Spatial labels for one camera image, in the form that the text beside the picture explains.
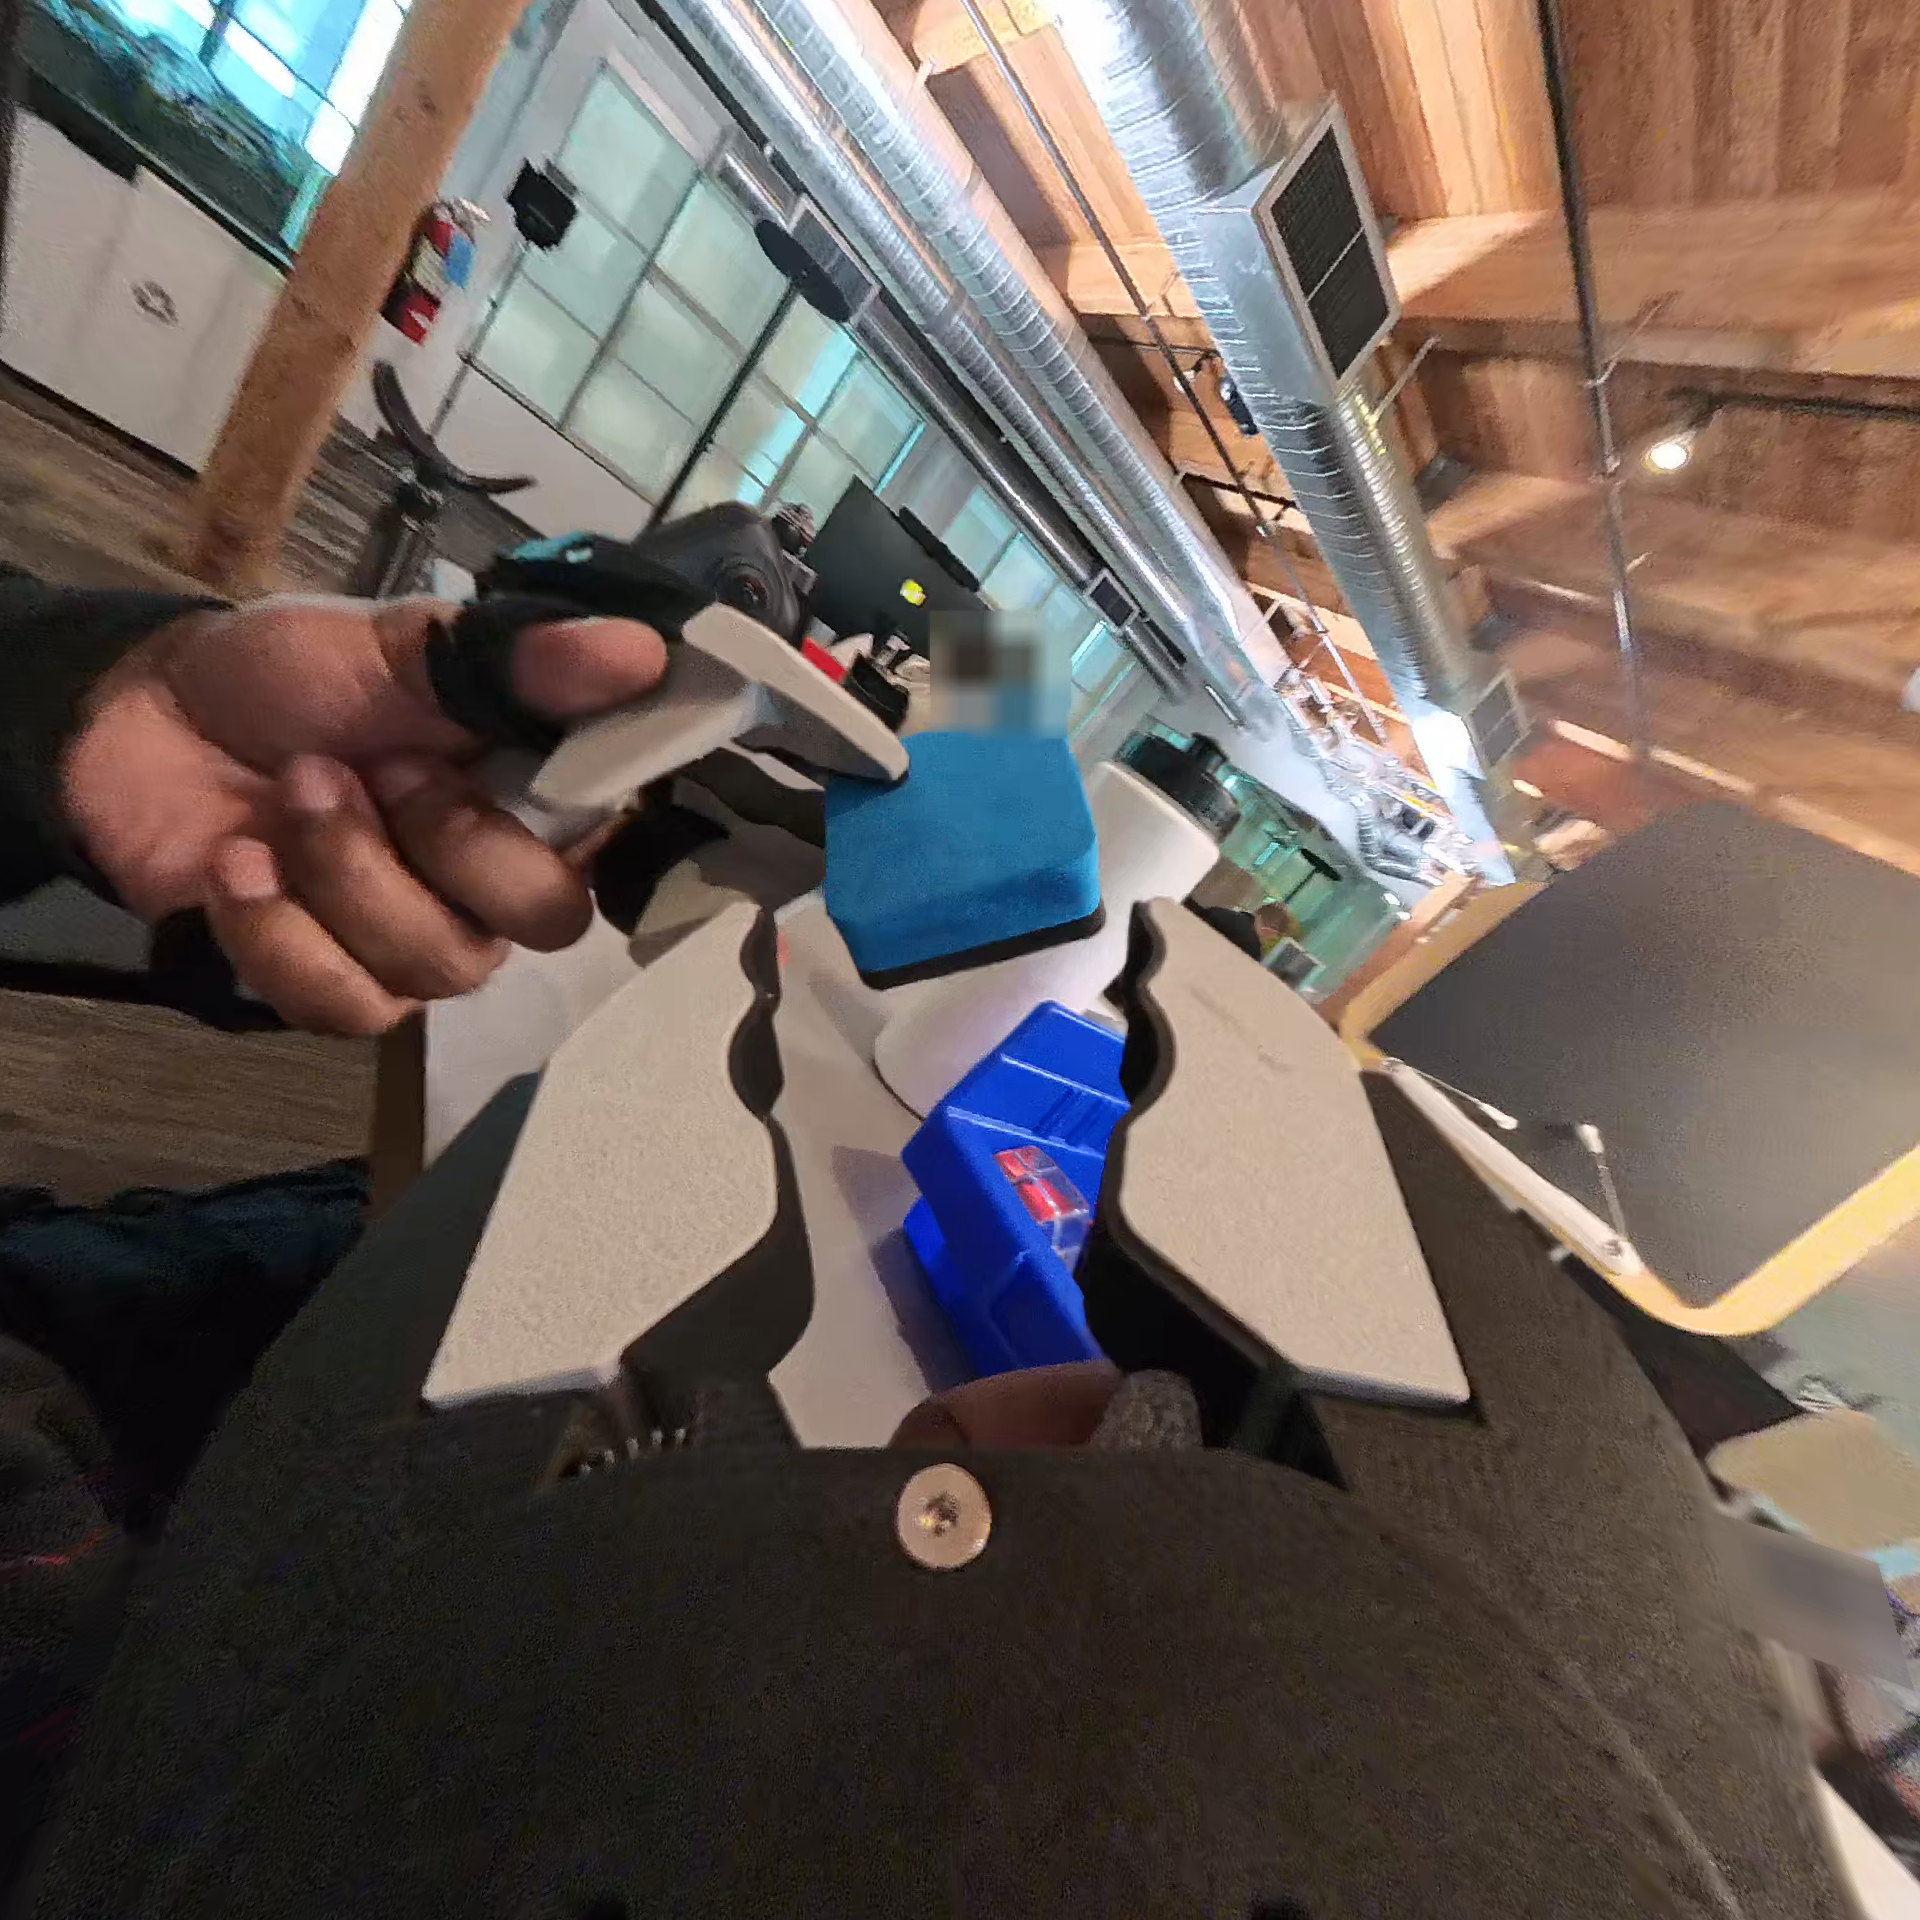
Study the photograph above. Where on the ceiling spot lamp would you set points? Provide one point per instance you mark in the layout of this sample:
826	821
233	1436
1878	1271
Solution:
1669	452

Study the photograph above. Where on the red clear plastic piece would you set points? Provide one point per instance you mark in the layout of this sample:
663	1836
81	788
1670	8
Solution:
1035	1185

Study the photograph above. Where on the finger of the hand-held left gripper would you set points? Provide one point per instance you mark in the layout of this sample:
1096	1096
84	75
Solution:
780	674

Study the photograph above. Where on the slim silver spiral duct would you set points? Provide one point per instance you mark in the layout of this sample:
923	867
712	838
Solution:
867	225
972	225

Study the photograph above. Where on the blue whiteboard eraser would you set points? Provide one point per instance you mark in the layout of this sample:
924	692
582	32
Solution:
961	840

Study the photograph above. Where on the red fire extinguisher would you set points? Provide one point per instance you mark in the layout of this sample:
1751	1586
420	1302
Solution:
429	279

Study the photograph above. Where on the silver ventilation duct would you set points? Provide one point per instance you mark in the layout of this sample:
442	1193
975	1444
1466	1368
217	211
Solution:
1185	181

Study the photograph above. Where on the white cabinet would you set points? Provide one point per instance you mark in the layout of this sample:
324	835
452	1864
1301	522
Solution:
135	330

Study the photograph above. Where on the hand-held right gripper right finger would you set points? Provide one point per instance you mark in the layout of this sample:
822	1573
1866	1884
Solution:
1274	1201

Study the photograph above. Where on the person's left hand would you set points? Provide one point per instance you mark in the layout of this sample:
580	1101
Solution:
300	750

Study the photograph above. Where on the black ceiling conduit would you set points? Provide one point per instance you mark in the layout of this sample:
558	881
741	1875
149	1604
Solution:
1588	301

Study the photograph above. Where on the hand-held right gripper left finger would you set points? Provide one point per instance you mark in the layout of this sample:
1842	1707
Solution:
631	1201

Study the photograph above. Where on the black table wooden edge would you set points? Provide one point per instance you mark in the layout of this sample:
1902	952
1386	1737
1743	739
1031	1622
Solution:
1651	1050

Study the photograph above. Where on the silver vent grille box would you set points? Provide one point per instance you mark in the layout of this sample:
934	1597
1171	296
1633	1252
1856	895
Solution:
1496	721
1328	248

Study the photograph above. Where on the blue plastic bin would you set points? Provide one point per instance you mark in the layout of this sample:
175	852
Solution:
961	1260

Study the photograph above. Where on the black computer monitor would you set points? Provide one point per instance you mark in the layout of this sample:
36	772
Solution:
884	562

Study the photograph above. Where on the wooden post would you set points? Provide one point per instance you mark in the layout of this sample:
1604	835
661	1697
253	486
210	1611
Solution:
344	285

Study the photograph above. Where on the white bottle black cap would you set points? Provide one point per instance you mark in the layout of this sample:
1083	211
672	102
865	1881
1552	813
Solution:
1155	848

